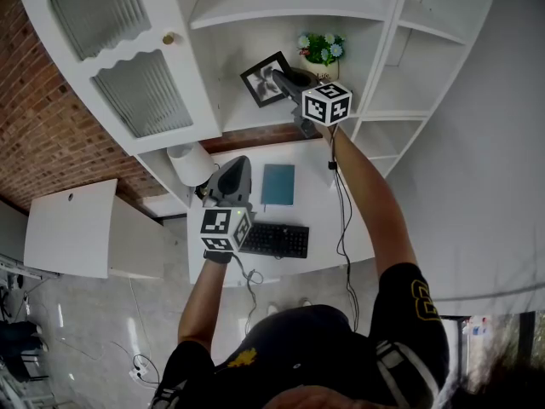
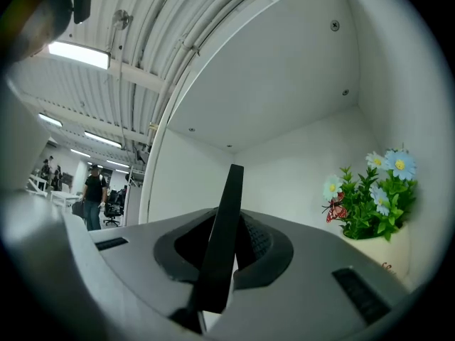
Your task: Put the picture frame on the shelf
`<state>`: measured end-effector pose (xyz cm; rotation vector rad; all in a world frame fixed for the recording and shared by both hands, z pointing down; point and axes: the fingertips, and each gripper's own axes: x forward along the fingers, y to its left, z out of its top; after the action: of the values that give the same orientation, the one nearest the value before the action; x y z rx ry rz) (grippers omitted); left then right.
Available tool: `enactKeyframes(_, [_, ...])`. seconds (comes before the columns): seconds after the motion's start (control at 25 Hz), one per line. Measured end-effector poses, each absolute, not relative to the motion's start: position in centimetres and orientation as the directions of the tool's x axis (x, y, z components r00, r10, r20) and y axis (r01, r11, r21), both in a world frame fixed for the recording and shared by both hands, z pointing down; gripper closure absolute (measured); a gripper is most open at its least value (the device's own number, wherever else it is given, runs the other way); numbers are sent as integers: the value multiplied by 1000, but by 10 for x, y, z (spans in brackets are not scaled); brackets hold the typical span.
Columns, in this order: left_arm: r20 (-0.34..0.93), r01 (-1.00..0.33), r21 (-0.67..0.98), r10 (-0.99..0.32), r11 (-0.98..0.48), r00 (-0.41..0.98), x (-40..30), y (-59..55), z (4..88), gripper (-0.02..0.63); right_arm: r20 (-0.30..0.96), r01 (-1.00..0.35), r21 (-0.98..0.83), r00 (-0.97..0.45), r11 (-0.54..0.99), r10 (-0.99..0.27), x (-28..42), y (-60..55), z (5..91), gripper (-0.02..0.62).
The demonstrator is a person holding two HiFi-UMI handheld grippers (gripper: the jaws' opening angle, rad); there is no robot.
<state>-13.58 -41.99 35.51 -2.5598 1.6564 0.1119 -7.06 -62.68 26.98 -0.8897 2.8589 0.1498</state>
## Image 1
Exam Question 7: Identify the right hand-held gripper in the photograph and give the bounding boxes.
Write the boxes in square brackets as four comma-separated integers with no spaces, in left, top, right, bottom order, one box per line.
[272,68,354,138]

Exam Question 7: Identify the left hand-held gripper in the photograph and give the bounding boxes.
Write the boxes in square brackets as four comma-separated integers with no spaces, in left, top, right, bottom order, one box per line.
[198,155,257,254]

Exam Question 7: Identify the black picture frame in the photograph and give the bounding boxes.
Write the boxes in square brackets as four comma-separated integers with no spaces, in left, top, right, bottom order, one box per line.
[239,50,295,109]

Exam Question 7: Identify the white shelf compartment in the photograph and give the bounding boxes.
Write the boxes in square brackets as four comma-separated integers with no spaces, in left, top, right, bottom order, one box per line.
[189,13,391,132]

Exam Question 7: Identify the person's right forearm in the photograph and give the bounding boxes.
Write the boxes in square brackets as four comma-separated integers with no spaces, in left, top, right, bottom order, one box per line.
[317,121,418,279]

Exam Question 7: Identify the person's left forearm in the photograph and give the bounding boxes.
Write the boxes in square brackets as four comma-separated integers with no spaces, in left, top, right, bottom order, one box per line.
[177,260,233,353]

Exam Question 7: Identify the white desk with shelving unit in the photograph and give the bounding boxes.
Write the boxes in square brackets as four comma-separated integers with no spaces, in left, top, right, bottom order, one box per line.
[16,0,502,289]

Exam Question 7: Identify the potted flowers in white pot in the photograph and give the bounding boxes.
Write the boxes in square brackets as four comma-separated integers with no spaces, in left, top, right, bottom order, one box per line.
[296,32,347,83]

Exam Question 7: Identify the white shade table lamp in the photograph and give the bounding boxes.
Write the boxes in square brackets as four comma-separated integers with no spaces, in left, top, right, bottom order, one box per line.
[165,141,222,202]

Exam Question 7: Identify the teal notebook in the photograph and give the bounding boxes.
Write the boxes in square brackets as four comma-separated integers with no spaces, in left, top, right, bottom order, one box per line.
[260,163,296,212]

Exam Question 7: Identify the black keyboard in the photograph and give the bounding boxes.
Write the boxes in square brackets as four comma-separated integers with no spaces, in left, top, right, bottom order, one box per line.
[238,222,311,260]

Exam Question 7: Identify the white open shelf tower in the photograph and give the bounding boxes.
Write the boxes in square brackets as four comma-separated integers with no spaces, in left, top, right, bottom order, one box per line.
[351,0,502,178]

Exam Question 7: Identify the white ribbed glass cabinet door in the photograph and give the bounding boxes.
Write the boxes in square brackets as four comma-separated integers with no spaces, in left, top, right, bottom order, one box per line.
[16,0,223,156]

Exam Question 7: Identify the white side cabinet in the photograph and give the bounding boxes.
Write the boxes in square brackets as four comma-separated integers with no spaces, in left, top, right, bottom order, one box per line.
[23,179,167,279]

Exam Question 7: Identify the person in dark shirt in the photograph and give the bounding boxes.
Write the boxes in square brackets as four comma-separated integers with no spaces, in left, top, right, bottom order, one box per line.
[148,262,450,409]

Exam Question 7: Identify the black framed window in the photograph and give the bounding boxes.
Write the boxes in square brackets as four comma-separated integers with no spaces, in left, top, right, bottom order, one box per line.
[440,311,545,409]

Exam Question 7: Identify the black wrist strap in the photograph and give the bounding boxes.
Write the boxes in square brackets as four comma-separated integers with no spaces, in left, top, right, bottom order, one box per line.
[203,249,234,265]

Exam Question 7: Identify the right hand-held gripper cable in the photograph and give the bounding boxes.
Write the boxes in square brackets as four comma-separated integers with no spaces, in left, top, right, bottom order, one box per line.
[327,125,361,331]

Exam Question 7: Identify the hand-held gripper cable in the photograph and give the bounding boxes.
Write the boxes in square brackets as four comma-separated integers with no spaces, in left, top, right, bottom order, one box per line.
[229,251,265,336]
[327,125,361,331]

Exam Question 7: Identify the left hand-held gripper cable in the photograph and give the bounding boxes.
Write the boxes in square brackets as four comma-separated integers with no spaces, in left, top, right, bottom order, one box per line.
[229,251,265,336]

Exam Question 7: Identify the grey metal rail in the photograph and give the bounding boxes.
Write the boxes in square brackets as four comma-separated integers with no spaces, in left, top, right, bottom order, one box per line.
[0,253,60,279]

